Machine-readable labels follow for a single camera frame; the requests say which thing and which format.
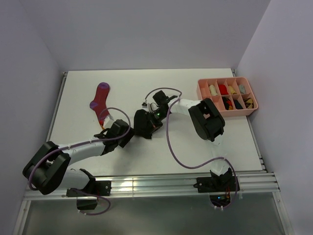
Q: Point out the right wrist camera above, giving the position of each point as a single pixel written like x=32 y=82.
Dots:
x=147 y=106

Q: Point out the maroon purple orange sock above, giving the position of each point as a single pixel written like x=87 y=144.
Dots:
x=98 y=104

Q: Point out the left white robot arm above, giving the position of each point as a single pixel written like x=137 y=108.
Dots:
x=50 y=168

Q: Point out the argyle rolled sock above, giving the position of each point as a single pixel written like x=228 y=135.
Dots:
x=249 y=103

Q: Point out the pink divided organizer box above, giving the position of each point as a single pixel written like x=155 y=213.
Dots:
x=203 y=92

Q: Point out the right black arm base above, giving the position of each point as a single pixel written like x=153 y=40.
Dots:
x=222 y=184

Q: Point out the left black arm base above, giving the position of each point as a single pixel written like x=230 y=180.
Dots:
x=88 y=198

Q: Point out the aluminium frame rail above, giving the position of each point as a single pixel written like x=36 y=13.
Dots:
x=182 y=185

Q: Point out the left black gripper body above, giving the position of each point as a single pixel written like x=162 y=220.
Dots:
x=122 y=141

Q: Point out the navy rolled sock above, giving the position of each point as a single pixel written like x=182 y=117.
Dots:
x=238 y=104

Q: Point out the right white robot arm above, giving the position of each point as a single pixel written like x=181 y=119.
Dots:
x=206 y=119

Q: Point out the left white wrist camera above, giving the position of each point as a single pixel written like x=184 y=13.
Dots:
x=108 y=121

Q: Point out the yellow rolled sock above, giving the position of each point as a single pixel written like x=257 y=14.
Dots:
x=232 y=90

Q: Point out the black orange rolled sock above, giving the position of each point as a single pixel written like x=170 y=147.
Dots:
x=227 y=103

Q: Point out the red rolled sock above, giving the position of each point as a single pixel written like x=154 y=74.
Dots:
x=223 y=89

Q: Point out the grey rolled sock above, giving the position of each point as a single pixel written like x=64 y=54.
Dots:
x=242 y=89

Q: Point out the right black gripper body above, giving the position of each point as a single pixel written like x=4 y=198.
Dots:
x=156 y=119

